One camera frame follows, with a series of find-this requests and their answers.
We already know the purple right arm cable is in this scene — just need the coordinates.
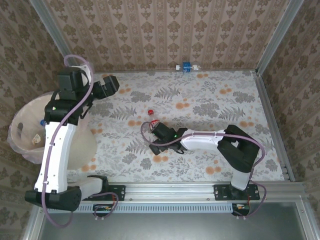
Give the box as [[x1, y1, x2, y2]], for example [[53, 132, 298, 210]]
[[140, 120, 268, 221]]

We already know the small circuit board with connectors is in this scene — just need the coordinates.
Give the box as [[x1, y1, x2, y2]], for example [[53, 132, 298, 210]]
[[233, 202, 251, 215], [93, 203, 113, 214]]

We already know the translucent pink bin liner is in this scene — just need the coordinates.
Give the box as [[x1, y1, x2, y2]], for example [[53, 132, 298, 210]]
[[8, 91, 96, 163]]

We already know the aluminium table side rail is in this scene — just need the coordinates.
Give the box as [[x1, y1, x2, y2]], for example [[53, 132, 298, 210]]
[[251, 70, 297, 182]]

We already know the round beige bin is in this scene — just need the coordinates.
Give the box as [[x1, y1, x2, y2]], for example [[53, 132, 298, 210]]
[[9, 91, 99, 173]]

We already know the red label cola bottle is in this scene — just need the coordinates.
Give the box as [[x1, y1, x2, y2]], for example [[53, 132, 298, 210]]
[[147, 109, 162, 132]]

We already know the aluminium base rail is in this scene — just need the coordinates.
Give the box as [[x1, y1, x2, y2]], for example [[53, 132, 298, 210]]
[[79, 181, 306, 203]]

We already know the aluminium front frame bar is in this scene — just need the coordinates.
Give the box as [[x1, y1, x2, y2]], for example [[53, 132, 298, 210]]
[[296, 181, 320, 240], [23, 204, 45, 240]]

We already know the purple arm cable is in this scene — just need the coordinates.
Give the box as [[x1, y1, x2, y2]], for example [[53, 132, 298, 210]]
[[41, 54, 121, 228], [140, 120, 268, 221]]

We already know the blue label water bottle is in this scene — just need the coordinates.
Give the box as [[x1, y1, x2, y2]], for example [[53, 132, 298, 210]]
[[175, 61, 203, 74]]

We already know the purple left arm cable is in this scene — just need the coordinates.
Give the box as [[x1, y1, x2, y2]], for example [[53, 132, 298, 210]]
[[41, 54, 121, 228]]

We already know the grey slotted cable duct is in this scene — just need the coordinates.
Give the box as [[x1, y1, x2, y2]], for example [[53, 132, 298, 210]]
[[78, 202, 233, 214]]

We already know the aluminium frame post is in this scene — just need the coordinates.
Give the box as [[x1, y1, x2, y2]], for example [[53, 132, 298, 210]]
[[29, 0, 76, 66], [255, 0, 305, 76]]

